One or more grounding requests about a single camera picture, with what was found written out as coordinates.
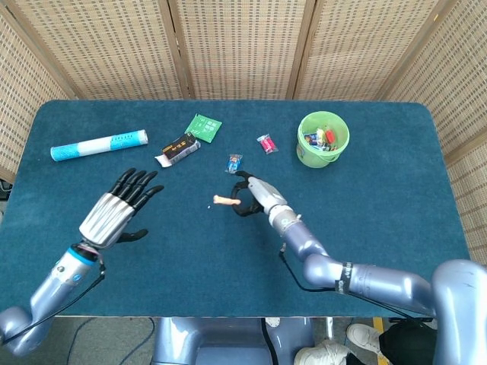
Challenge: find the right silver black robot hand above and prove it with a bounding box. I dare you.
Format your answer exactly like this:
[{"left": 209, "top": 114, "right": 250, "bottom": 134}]
[{"left": 231, "top": 170, "right": 289, "bottom": 220}]

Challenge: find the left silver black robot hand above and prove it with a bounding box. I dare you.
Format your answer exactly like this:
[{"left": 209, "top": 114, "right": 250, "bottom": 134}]
[{"left": 78, "top": 167, "right": 165, "bottom": 250}]

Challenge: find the small orange snack stick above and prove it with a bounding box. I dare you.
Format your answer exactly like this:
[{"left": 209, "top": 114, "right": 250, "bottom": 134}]
[{"left": 212, "top": 194, "right": 242, "bottom": 207}]

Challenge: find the blue wrapped candy packet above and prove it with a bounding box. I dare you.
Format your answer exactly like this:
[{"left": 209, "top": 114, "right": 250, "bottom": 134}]
[{"left": 224, "top": 153, "right": 244, "bottom": 175}]

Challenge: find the red wrapped candy packet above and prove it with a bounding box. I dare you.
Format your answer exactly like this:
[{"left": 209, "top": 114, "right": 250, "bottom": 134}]
[{"left": 256, "top": 133, "right": 279, "bottom": 155}]

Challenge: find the light green plastic bucket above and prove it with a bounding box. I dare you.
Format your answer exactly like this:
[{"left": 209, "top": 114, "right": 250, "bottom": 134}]
[{"left": 296, "top": 110, "right": 351, "bottom": 170}]

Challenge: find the blue and white paper roll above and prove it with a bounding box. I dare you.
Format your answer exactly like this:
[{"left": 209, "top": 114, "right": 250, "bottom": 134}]
[{"left": 49, "top": 129, "right": 149, "bottom": 162}]

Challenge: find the blue felt table cover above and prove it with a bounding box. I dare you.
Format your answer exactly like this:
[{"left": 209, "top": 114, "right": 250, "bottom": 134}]
[{"left": 0, "top": 99, "right": 481, "bottom": 319}]

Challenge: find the green foil packet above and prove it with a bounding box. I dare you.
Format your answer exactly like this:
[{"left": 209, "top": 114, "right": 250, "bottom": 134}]
[{"left": 184, "top": 113, "right": 223, "bottom": 144}]

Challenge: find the grey-blue robot torso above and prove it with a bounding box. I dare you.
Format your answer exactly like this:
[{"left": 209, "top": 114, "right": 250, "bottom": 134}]
[{"left": 151, "top": 316, "right": 317, "bottom": 365}]

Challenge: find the white sneaker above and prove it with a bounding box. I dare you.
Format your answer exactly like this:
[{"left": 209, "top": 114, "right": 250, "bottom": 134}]
[
  {"left": 345, "top": 322, "right": 384, "bottom": 349},
  {"left": 294, "top": 339, "right": 349, "bottom": 365}
]

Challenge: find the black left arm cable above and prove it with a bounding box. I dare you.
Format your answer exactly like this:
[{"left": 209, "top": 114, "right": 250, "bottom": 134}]
[{"left": 0, "top": 258, "right": 107, "bottom": 345}]

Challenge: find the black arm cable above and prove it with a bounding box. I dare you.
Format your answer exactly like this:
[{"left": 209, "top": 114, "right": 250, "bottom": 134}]
[
  {"left": 278, "top": 243, "right": 437, "bottom": 319},
  {"left": 0, "top": 258, "right": 107, "bottom": 345}
]

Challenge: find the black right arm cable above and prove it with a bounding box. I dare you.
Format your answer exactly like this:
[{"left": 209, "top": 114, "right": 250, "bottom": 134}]
[{"left": 278, "top": 243, "right": 437, "bottom": 319}]

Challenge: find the black velcro arm strap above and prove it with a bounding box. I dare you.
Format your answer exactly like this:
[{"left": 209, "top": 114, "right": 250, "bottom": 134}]
[{"left": 334, "top": 261, "right": 354, "bottom": 296}]

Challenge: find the dark floor cable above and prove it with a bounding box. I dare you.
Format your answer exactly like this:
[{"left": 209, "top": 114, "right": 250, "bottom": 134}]
[{"left": 67, "top": 317, "right": 156, "bottom": 365}]

